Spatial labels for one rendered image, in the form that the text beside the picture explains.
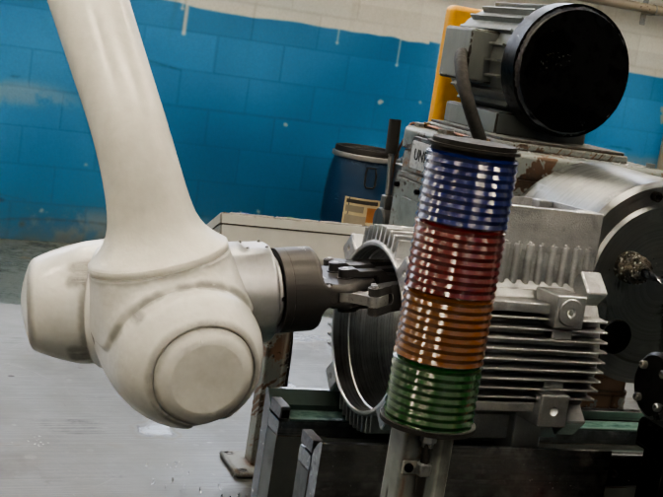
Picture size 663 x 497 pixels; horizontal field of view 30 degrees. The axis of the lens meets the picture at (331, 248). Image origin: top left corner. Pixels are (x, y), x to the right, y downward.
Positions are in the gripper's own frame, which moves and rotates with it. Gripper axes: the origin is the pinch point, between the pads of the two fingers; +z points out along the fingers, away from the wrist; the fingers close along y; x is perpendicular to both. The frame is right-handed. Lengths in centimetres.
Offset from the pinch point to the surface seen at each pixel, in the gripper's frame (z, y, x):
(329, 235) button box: -7.8, 19.7, -0.4
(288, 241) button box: -12.4, 19.3, -0.1
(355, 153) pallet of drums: 179, 492, 60
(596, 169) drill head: 32.6, 33.0, -4.4
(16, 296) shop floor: 0, 426, 108
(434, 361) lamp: -19.6, -32.5, -3.3
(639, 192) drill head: 31.2, 21.2, -3.4
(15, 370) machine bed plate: -37, 54, 23
